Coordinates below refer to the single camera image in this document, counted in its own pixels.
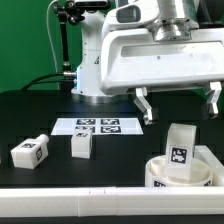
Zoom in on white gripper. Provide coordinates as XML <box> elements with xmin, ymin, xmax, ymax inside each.
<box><xmin>100</xmin><ymin>1</ymin><xmax>224</xmax><ymax>125</ymax></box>

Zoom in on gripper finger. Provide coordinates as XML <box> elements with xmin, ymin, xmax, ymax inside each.
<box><xmin>203</xmin><ymin>81</ymin><xmax>222</xmax><ymax>119</ymax></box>

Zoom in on white round stool seat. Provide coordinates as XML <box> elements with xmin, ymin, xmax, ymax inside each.
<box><xmin>145</xmin><ymin>155</ymin><xmax>213</xmax><ymax>187</ymax></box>

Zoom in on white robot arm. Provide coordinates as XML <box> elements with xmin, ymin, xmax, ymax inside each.
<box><xmin>73</xmin><ymin>0</ymin><xmax>224</xmax><ymax>124</ymax></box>

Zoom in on white right fence bar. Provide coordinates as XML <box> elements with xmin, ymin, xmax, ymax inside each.
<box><xmin>194</xmin><ymin>145</ymin><xmax>224</xmax><ymax>187</ymax></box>

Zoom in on white fence bar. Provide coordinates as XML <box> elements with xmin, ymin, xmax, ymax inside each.
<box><xmin>0</xmin><ymin>187</ymin><xmax>224</xmax><ymax>218</ymax></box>
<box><xmin>194</xmin><ymin>145</ymin><xmax>224</xmax><ymax>187</ymax></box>

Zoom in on white marker sheet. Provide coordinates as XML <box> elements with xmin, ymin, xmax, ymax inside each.
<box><xmin>51</xmin><ymin>118</ymin><xmax>143</xmax><ymax>135</ymax></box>

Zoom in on white front fence bar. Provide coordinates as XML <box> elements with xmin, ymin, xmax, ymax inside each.
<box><xmin>0</xmin><ymin>187</ymin><xmax>224</xmax><ymax>218</ymax></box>

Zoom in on black cables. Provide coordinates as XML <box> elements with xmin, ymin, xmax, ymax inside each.
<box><xmin>21</xmin><ymin>70</ymin><xmax>78</xmax><ymax>92</ymax></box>

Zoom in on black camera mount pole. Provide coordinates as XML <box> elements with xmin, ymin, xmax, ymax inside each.
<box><xmin>53</xmin><ymin>0</ymin><xmax>111</xmax><ymax>93</ymax></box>

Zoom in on white cable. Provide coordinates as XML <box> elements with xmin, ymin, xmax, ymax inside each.
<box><xmin>45</xmin><ymin>0</ymin><xmax>60</xmax><ymax>74</ymax></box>

